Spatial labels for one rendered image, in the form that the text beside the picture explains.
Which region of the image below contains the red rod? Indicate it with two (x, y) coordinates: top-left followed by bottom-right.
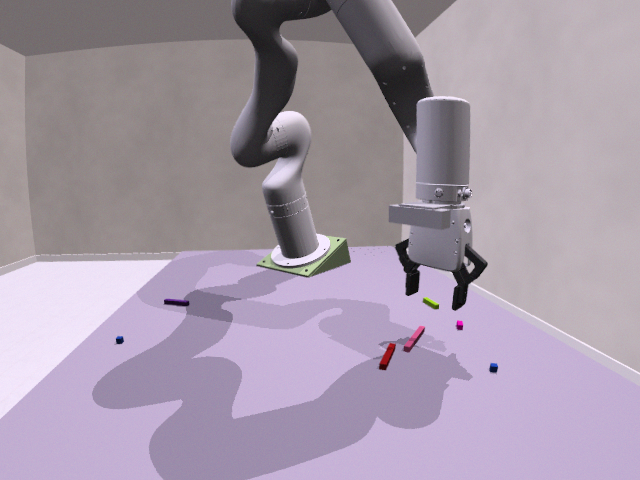
(379, 343), (396, 370)

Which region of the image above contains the lime green rod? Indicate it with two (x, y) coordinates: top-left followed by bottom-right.
(423, 297), (439, 309)

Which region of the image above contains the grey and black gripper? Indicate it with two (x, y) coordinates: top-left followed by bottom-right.
(395, 203), (488, 310)

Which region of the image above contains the pink rod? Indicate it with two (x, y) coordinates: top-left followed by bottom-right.
(403, 326), (425, 352)

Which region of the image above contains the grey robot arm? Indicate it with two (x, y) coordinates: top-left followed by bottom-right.
(230, 0), (472, 268)

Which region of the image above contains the purple rod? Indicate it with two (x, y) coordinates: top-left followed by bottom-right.
(164, 299), (189, 306)

